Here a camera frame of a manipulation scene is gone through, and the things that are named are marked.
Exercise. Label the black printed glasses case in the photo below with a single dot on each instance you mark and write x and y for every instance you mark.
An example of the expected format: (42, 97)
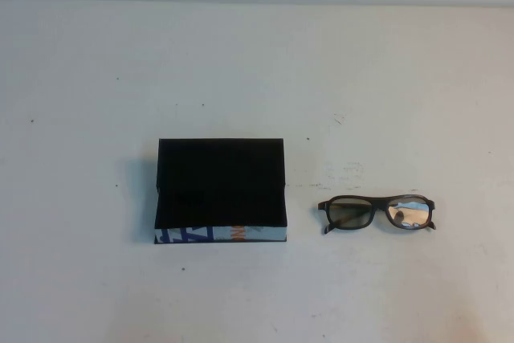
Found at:
(217, 182)

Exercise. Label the black framed glasses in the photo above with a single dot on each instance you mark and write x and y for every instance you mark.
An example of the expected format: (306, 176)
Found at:
(376, 203)

